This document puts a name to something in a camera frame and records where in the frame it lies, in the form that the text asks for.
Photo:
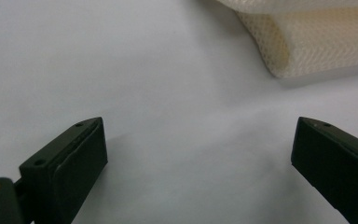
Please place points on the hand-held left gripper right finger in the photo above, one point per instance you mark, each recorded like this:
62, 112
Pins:
335, 168

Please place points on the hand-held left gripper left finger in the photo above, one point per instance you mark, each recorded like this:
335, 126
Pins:
65, 168

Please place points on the white towel with print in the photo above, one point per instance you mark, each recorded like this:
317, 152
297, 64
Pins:
317, 40

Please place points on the light blue table mat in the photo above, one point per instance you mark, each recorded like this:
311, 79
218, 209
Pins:
174, 77

